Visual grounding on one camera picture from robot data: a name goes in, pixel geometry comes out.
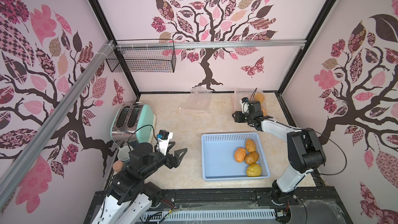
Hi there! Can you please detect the orange potato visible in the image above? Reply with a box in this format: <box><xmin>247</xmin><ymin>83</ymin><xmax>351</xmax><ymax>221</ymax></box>
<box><xmin>245</xmin><ymin>139</ymin><xmax>257</xmax><ymax>153</ymax></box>
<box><xmin>245</xmin><ymin>151</ymin><xmax>259</xmax><ymax>165</ymax></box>
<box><xmin>234</xmin><ymin>147</ymin><xmax>247</xmax><ymax>163</ymax></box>
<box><xmin>254</xmin><ymin>92</ymin><xmax>265</xmax><ymax>104</ymax></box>

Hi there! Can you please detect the clear zipper bag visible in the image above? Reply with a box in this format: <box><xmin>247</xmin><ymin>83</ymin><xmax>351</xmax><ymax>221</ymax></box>
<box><xmin>233</xmin><ymin>88</ymin><xmax>267</xmax><ymax>116</ymax></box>
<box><xmin>179</xmin><ymin>86</ymin><xmax>212</xmax><ymax>114</ymax></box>

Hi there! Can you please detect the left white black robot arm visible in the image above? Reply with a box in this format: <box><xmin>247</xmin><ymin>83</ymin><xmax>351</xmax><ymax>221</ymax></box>
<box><xmin>89</xmin><ymin>142</ymin><xmax>188</xmax><ymax>224</ymax></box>

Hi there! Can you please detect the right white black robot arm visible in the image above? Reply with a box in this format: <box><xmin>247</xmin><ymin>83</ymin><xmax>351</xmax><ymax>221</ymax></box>
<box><xmin>232</xmin><ymin>97</ymin><xmax>326</xmax><ymax>205</ymax></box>

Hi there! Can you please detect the blue floral mug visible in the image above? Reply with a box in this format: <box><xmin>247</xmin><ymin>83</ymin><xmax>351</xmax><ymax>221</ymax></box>
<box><xmin>117</xmin><ymin>145</ymin><xmax>134</xmax><ymax>163</ymax></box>

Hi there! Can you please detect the cork stopper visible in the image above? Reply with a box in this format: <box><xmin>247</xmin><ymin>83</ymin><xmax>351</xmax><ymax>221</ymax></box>
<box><xmin>113</xmin><ymin>160</ymin><xmax>124</xmax><ymax>173</ymax></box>

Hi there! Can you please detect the mint green toaster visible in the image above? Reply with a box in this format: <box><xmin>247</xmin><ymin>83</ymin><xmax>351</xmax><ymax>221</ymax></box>
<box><xmin>110</xmin><ymin>102</ymin><xmax>157</xmax><ymax>144</ymax></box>

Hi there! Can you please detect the light blue plastic basket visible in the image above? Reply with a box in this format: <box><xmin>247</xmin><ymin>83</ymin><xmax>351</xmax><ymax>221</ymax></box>
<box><xmin>201</xmin><ymin>132</ymin><xmax>271</xmax><ymax>181</ymax></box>

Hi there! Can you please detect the yellow green potato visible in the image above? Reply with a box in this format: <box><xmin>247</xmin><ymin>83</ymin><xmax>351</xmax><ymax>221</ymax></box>
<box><xmin>246</xmin><ymin>163</ymin><xmax>262</xmax><ymax>177</ymax></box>

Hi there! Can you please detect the white vent strip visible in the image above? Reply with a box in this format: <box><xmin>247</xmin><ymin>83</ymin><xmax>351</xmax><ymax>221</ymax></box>
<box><xmin>97</xmin><ymin>209</ymin><xmax>277</xmax><ymax>224</ymax></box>

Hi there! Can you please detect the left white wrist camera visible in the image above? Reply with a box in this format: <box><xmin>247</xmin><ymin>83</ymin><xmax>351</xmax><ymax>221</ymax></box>
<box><xmin>157</xmin><ymin>130</ymin><xmax>173</xmax><ymax>156</ymax></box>

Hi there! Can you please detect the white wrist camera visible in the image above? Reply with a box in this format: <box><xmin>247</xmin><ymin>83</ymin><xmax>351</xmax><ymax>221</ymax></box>
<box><xmin>240</xmin><ymin>97</ymin><xmax>249</xmax><ymax>114</ymax></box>
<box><xmin>157</xmin><ymin>130</ymin><xmax>173</xmax><ymax>156</ymax></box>

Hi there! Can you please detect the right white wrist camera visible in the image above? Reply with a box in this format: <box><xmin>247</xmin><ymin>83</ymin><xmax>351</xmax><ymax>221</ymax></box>
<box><xmin>240</xmin><ymin>97</ymin><xmax>249</xmax><ymax>114</ymax></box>

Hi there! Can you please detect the aluminium frame bar back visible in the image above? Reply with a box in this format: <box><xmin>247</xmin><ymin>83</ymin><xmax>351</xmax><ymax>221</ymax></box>
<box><xmin>116</xmin><ymin>39</ymin><xmax>307</xmax><ymax>49</ymax></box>

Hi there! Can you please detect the aluminium frame bar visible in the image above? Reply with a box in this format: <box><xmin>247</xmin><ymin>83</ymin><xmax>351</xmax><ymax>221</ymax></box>
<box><xmin>1</xmin><ymin>40</ymin><xmax>115</xmax><ymax>207</ymax></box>
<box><xmin>116</xmin><ymin>39</ymin><xmax>307</xmax><ymax>49</ymax></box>

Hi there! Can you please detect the black wire basket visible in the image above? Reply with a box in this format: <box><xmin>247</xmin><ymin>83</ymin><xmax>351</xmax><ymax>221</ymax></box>
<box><xmin>106</xmin><ymin>38</ymin><xmax>177</xmax><ymax>73</ymax></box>

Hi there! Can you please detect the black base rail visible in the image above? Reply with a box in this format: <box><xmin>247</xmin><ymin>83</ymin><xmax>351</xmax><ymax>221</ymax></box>
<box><xmin>84</xmin><ymin>186</ymin><xmax>352</xmax><ymax>224</ymax></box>

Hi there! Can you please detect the aluminium frame bar left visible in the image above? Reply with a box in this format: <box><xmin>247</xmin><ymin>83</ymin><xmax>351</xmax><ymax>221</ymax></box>
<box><xmin>1</xmin><ymin>40</ymin><xmax>115</xmax><ymax>207</ymax></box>

